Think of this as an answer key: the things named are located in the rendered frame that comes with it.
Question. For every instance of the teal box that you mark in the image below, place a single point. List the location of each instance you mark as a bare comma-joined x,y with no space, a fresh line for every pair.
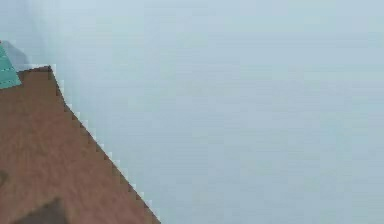
6,71

